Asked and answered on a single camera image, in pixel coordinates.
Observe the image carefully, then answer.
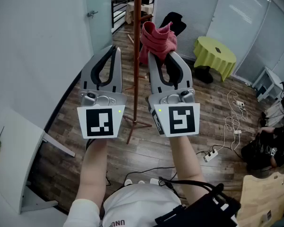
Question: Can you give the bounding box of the black metal railing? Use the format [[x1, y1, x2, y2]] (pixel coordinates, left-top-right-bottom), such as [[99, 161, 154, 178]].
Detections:
[[111, 0, 155, 34]]

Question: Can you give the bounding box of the person's white shirt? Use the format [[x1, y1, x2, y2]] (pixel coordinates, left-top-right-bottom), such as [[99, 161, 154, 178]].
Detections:
[[62, 183, 183, 227]]

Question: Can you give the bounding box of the white power strip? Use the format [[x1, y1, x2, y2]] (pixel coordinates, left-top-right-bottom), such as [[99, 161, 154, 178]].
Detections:
[[203, 148, 219, 163]]

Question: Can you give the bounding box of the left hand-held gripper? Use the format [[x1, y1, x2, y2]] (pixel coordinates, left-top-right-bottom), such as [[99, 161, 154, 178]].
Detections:
[[77, 44, 127, 140]]

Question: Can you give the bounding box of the table with white tablecloth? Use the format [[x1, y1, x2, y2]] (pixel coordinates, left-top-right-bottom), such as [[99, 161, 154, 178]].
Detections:
[[125, 1, 154, 25]]

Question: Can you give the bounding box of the black bag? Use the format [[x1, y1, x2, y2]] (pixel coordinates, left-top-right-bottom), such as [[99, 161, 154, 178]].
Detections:
[[240, 137, 274, 170]]

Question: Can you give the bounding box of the person's left forearm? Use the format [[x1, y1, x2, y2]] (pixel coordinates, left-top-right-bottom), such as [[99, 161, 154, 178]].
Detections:
[[74, 138, 108, 208]]

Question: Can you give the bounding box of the white side table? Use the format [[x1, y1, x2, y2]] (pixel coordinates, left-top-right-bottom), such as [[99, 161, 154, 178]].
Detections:
[[251, 66, 284, 127]]

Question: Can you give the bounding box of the black floor cable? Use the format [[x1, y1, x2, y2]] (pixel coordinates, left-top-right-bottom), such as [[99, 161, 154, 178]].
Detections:
[[106, 166, 178, 192]]

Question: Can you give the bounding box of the light wooden board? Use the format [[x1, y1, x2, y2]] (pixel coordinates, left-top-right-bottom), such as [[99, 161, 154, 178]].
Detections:
[[236, 169, 284, 227]]

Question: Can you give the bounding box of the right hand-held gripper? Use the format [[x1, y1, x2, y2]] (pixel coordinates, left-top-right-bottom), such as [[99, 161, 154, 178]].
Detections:
[[147, 52, 201, 138]]

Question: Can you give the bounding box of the person's right forearm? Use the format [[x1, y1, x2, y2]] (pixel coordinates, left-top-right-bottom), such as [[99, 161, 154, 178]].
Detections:
[[169, 135, 209, 198]]

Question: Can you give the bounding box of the frosted glass door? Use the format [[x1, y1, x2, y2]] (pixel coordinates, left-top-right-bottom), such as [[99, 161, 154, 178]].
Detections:
[[85, 0, 113, 57]]

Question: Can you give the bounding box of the red cloth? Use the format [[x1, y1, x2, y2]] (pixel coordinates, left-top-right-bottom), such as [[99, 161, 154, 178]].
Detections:
[[138, 21, 178, 66]]

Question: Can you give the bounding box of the brown wooden coat stand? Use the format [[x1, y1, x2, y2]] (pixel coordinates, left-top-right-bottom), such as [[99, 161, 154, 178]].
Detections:
[[123, 0, 155, 145]]

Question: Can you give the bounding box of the round table with green cloth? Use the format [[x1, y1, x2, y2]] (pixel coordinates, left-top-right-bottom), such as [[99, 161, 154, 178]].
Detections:
[[193, 36, 237, 84]]

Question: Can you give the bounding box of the black office chair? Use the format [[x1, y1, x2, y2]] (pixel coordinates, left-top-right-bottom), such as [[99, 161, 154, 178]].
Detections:
[[159, 11, 187, 37]]

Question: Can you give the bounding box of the white cable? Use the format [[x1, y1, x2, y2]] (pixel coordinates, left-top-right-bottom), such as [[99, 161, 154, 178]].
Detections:
[[223, 90, 248, 151]]

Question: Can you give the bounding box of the white desk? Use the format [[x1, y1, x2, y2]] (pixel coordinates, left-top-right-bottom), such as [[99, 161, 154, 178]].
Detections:
[[0, 107, 76, 215]]

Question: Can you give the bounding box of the black waist-worn device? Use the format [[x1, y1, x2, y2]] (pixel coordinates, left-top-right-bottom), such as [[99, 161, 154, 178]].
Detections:
[[155, 183, 242, 227]]

